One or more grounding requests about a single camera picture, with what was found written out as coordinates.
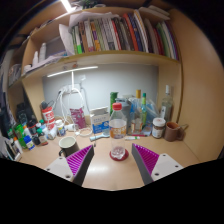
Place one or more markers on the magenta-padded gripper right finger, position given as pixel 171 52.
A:
pixel 146 160

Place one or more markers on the black mug with white inside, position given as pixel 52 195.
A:
pixel 69 146

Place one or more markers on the red and white canister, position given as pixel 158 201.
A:
pixel 49 118

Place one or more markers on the clear bottle with orange label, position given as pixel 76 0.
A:
pixel 118 130

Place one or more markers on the brown bottle with green cap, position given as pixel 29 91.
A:
pixel 42 138

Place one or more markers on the red and green pen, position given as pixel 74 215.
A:
pixel 135 137

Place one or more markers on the dark green bottle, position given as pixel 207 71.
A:
pixel 114 100

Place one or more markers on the clear glass bottle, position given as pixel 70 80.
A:
pixel 166 106

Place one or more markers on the white and blue carton box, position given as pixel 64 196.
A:
pixel 99 121

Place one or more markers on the yellow-capped bottle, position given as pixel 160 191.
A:
pixel 137 110

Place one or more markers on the green plastic container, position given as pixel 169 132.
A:
pixel 20 135

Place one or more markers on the wooden shelf unit with books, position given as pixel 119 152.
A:
pixel 100 56

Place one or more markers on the white LED light bar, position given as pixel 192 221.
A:
pixel 71 71

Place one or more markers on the bright ceiling light strip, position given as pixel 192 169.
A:
pixel 66 5

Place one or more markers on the maroon pouch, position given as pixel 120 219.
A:
pixel 78 117

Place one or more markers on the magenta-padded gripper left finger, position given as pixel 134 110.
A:
pixel 78 160

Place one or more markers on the brown ceramic mug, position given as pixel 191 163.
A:
pixel 172 131

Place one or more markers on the grey shaker bottle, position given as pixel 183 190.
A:
pixel 126 110

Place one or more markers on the white bottle with blue label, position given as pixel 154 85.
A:
pixel 29 142

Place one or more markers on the light blue hairbrush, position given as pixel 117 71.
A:
pixel 100 136

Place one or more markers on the flat round red coaster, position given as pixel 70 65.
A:
pixel 125 156

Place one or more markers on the brown jar with white lid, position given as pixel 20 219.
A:
pixel 158 128

